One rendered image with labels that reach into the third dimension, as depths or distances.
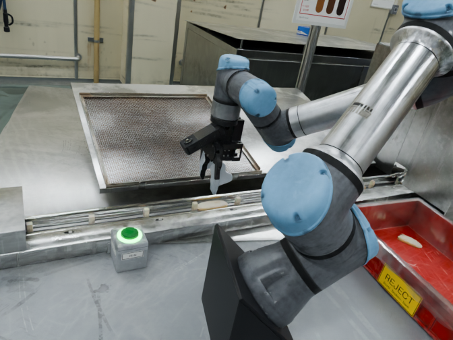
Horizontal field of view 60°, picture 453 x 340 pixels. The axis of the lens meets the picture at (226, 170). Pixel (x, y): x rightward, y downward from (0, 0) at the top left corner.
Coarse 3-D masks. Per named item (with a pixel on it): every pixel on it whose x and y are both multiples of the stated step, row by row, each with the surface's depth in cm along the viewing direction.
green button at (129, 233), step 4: (124, 228) 91; (128, 228) 91; (132, 228) 91; (124, 232) 89; (128, 232) 90; (132, 232) 90; (136, 232) 90; (124, 236) 88; (128, 236) 88; (132, 236) 89; (136, 236) 89
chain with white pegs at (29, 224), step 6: (372, 180) 143; (396, 180) 150; (372, 186) 144; (240, 198) 117; (192, 204) 112; (234, 204) 119; (144, 210) 104; (192, 210) 112; (90, 216) 98; (144, 216) 105; (150, 216) 107; (30, 222) 92; (90, 222) 99; (102, 222) 102; (30, 228) 92; (54, 228) 96
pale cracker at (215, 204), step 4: (216, 200) 116; (220, 200) 117; (200, 204) 113; (204, 204) 113; (208, 204) 113; (212, 204) 114; (216, 204) 114; (220, 204) 115; (224, 204) 115; (200, 208) 112; (204, 208) 112; (208, 208) 112; (212, 208) 113; (216, 208) 114
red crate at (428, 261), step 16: (384, 240) 119; (400, 256) 113; (416, 256) 114; (432, 256) 115; (432, 272) 109; (448, 272) 110; (384, 288) 99; (448, 288) 104; (416, 320) 91; (432, 320) 87; (432, 336) 87; (448, 336) 84
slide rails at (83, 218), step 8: (368, 184) 145; (392, 184) 148; (224, 200) 119; (232, 200) 119; (248, 200) 121; (152, 208) 109; (160, 208) 109; (168, 208) 110; (176, 208) 111; (184, 208) 112; (88, 216) 101; (96, 216) 102; (104, 216) 102; (112, 216) 103; (120, 216) 103; (128, 216) 105; (152, 216) 106; (160, 216) 106; (32, 224) 95; (40, 224) 95; (48, 224) 96; (56, 224) 96; (64, 224) 97; (96, 224) 99; (32, 232) 92; (40, 232) 93
